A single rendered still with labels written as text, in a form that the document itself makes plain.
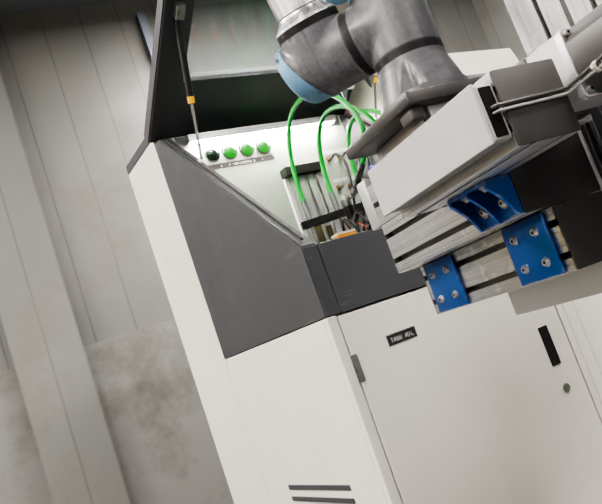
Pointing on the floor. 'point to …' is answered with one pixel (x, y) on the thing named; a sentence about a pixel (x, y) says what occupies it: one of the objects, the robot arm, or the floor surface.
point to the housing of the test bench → (196, 329)
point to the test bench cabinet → (332, 418)
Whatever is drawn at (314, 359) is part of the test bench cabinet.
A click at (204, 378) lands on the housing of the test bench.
